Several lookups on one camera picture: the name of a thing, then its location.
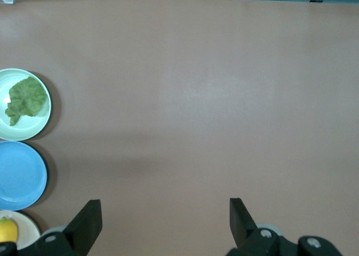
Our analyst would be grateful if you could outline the pale green round plate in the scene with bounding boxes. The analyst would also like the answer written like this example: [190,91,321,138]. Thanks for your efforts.
[0,68,53,142]

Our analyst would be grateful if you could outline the blue round plate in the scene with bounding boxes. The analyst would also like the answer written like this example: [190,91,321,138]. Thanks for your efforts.
[0,141,48,211]

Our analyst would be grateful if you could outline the yellow lemon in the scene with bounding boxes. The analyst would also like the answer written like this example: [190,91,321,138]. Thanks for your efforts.
[0,216,19,243]

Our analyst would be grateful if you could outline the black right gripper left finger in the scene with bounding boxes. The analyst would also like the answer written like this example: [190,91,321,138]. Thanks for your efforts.
[16,199,103,256]

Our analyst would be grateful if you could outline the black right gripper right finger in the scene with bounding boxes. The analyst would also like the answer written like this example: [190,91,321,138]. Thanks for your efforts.
[225,197,300,256]

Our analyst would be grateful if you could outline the beige round plate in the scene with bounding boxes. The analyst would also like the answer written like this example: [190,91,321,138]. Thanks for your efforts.
[0,210,41,251]

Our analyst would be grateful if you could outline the green lettuce leaf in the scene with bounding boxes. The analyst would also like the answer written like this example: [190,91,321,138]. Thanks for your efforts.
[4,76,48,127]

